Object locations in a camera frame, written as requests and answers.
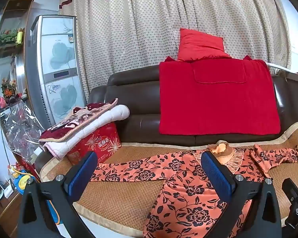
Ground wooden display cabinet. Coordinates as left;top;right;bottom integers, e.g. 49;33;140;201
0;0;38;119

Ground white windowsill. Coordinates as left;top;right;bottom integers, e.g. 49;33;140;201
266;63;298;74

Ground red pillow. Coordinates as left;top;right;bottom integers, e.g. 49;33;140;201
177;28;232;62

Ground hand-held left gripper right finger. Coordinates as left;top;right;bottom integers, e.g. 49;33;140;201
201;151;283;238

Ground orange floral garment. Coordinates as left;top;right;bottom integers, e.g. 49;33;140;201
91;141;298;238

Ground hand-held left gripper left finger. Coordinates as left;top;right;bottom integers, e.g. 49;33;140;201
16;151;100;238

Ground red gift box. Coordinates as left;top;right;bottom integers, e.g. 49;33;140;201
67;122;122;165

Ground red blanket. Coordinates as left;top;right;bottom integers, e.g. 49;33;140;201
159;56;281;136

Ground green ornament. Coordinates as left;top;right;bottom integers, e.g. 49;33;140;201
0;27;24;45

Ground silver floral refrigerator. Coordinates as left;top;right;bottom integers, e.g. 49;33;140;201
23;15;88;129

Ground woven straw mat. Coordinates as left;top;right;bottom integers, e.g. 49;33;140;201
40;121;298;238

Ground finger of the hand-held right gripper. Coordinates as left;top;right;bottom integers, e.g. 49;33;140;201
282;178;298;227

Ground beige dotted curtain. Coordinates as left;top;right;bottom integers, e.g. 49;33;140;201
59;0;292;100

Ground colourful plastic toy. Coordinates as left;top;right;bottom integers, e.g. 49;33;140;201
7;163;37;194

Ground brown leather sofa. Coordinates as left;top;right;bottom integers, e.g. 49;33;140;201
35;64;298;176

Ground orange artificial flowers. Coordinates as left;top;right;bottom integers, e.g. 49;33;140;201
1;78;18;99

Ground clear plastic wrap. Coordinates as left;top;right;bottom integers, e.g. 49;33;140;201
0;101;46;155

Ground folded maroon and white quilt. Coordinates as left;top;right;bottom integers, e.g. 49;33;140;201
38;98;130;160

